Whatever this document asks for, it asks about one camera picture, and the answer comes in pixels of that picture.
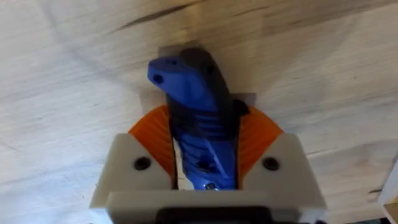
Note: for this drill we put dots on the white orange right gripper right finger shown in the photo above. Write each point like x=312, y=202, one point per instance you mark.
x=280, y=174

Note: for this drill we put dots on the blue electric screwdriver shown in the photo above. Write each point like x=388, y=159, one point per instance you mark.
x=199, y=124

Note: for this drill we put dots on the white orange right gripper left finger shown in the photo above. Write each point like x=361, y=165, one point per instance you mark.
x=133, y=174

